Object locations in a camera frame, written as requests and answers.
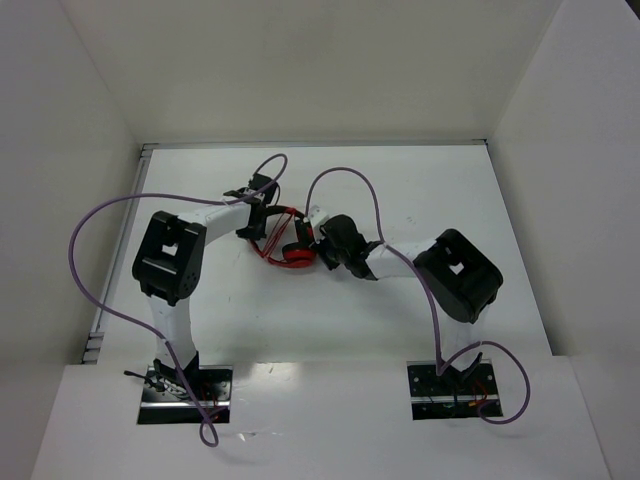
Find red black headphones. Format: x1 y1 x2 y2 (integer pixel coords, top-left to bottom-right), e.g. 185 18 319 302
248 205 316 269

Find red headphone cable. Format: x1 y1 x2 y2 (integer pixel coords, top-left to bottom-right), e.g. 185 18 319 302
257 204 306 261

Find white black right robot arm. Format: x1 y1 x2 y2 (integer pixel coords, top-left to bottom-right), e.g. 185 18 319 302
309 209 504 325

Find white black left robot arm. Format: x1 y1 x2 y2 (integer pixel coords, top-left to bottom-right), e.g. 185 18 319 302
132 173 279 398

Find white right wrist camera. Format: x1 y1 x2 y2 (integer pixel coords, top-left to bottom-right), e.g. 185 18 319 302
305 205 330 236

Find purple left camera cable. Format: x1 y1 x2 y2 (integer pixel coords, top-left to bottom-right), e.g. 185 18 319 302
67 152 289 447

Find purple camera cable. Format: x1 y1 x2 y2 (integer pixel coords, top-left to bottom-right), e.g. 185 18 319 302
67 152 289 447
305 167 532 425

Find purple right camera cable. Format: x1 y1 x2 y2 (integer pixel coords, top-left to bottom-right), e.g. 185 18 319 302
305 167 532 425

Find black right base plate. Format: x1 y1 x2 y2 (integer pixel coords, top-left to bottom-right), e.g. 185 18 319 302
407 361 503 421

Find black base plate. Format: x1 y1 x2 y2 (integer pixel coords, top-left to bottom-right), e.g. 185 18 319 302
407 361 503 421
137 366 233 425

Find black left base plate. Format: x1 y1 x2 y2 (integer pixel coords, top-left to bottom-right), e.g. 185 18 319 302
137 366 233 425

